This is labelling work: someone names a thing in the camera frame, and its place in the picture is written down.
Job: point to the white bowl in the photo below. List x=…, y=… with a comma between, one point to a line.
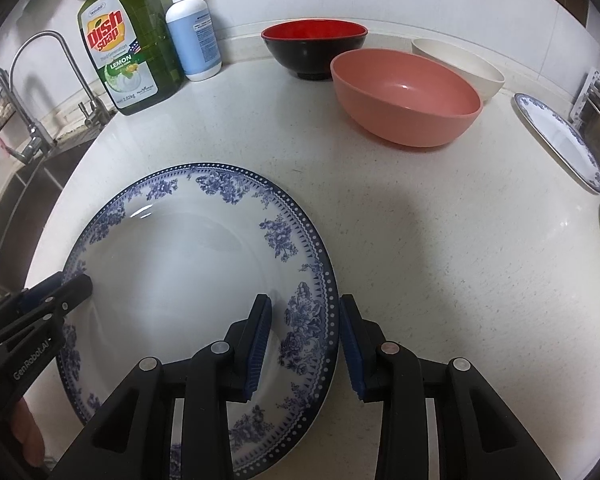
x=480, y=75

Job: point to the white plastic rack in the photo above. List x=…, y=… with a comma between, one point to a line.
x=587, y=92

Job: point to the blue floral plate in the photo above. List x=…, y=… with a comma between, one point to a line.
x=180, y=260
x=560, y=135

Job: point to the person's left hand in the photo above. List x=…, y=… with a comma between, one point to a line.
x=27, y=432

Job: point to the pink bowl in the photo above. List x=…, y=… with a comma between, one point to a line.
x=405, y=110

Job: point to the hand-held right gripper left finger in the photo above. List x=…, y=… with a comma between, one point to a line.
x=257, y=345

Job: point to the red and black bowl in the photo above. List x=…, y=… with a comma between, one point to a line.
x=300, y=60

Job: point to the white pump bottle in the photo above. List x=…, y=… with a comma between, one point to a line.
x=195, y=35

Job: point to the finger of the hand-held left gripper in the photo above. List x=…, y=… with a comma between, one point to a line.
x=75, y=290
x=37, y=292

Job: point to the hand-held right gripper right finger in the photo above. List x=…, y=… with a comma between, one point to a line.
x=352, y=345

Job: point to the slim steel water faucet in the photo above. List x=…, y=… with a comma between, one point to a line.
x=96, y=110

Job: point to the green dish soap bottle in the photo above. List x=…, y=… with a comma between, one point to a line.
x=130, y=35

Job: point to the steel sink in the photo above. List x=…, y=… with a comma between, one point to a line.
x=30, y=185

